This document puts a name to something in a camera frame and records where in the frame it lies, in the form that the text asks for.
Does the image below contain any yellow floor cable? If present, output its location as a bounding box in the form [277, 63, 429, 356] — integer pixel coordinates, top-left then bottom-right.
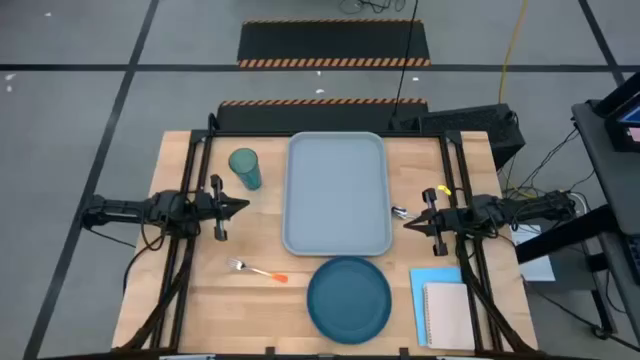
[498, 0, 530, 105]

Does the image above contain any grey side desk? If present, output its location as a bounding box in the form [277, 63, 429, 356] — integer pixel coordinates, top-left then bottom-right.
[514, 72, 640, 341]

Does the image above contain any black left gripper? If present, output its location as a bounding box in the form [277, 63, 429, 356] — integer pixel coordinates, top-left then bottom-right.
[192, 173, 251, 243]

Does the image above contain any black keyboard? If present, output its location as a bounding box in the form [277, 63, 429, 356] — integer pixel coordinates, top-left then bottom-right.
[622, 233, 640, 286]

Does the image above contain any dark blue round plate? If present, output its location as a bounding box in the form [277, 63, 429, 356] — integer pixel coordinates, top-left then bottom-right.
[306, 255, 393, 346]

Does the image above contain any white paper sheet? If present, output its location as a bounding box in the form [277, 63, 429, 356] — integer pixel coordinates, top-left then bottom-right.
[509, 223, 557, 283]

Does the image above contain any light grey-blue plastic tray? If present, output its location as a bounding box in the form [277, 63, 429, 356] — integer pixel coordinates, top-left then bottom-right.
[281, 131, 394, 258]

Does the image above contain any fork with orange handle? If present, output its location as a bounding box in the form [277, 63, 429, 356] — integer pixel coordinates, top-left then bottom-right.
[227, 257, 290, 285]

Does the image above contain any black floor cable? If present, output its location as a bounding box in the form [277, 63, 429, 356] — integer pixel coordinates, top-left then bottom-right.
[392, 0, 420, 119]

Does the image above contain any black hazard-striped floor mat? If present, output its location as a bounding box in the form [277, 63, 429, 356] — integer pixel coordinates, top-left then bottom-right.
[215, 98, 430, 133]
[236, 18, 432, 69]

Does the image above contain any black coiled cable pile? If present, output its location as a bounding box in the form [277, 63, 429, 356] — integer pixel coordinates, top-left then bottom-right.
[338, 0, 407, 15]

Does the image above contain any black aluminium table frame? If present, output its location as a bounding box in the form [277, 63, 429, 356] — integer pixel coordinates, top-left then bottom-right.
[112, 113, 539, 360]

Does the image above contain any light blue paper folder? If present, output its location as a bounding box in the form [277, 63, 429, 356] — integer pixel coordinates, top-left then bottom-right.
[409, 266, 464, 348]

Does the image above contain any teal translucent plastic cup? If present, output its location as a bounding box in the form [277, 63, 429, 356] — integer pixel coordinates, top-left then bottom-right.
[228, 147, 263, 192]

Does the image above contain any black monitor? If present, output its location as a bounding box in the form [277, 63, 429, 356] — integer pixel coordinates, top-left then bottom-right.
[594, 72, 640, 154]

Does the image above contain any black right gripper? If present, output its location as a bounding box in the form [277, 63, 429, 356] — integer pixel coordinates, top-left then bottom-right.
[402, 187, 467, 258]

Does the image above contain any beige spiral notebook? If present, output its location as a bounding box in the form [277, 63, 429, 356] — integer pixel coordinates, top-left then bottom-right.
[422, 281, 477, 352]

